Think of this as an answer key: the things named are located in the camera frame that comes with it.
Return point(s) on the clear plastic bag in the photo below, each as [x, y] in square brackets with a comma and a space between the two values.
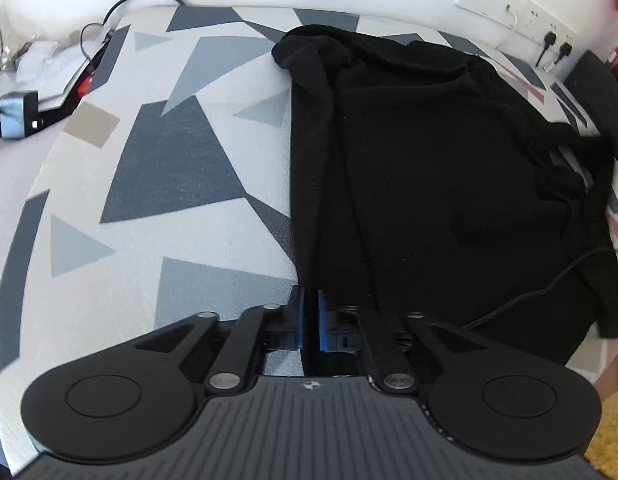
[49, 67]

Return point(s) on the black plug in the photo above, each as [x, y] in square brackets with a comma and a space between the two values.
[548, 42]
[564, 50]

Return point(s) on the ironing board with geometric cover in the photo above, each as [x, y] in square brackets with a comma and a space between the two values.
[164, 160]

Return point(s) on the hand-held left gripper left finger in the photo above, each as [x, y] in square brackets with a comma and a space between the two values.
[299, 317]

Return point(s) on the yellow rug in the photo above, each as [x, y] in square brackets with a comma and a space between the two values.
[611, 440]

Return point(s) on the white wall socket plate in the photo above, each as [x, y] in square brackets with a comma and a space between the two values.
[514, 2]

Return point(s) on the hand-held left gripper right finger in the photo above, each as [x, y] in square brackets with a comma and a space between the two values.
[321, 320]

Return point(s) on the black garment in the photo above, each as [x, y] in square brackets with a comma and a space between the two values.
[439, 185]

